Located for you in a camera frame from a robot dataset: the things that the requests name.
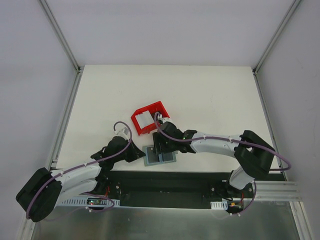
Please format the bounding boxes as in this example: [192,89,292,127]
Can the black card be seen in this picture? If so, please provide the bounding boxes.
[162,152,176,163]

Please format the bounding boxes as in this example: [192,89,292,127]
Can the green leather card holder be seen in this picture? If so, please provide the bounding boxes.
[142,145,178,167]

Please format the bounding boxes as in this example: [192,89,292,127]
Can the red plastic card bin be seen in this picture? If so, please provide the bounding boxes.
[131,101,170,136]

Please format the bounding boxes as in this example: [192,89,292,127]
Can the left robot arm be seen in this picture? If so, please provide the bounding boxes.
[15,136,145,223]

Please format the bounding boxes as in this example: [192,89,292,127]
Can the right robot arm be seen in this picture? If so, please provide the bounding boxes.
[152,121,274,198]

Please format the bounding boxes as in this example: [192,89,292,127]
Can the white cards stack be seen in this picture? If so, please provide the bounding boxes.
[135,110,154,129]

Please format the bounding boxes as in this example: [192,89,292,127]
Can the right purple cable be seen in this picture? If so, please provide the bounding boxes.
[154,112,292,173]

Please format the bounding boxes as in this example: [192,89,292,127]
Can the purple cable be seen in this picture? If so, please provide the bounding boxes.
[25,121,133,220]
[154,112,292,173]

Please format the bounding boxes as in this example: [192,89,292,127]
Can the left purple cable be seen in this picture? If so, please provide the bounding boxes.
[25,121,133,220]

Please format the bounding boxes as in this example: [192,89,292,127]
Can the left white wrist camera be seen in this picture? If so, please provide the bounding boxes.
[115,127,131,138]

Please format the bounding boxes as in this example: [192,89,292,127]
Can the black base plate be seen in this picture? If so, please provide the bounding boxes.
[89,171,253,209]

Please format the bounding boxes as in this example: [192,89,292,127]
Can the left white cable duct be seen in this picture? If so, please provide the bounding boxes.
[58,196,120,208]

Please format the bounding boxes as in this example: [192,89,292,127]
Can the white cable duct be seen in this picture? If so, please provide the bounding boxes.
[210,201,228,211]
[58,196,120,208]

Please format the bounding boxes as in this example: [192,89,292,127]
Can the right white cable duct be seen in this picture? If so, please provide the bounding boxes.
[210,201,228,211]

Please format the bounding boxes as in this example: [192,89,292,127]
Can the right aluminium frame rail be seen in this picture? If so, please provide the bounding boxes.
[253,0,320,240]

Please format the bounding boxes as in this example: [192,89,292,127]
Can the aluminium frame rail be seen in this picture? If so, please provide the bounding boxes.
[2,0,76,240]
[253,0,320,240]

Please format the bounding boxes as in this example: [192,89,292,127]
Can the left aluminium frame rail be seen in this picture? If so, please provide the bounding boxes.
[2,0,76,240]

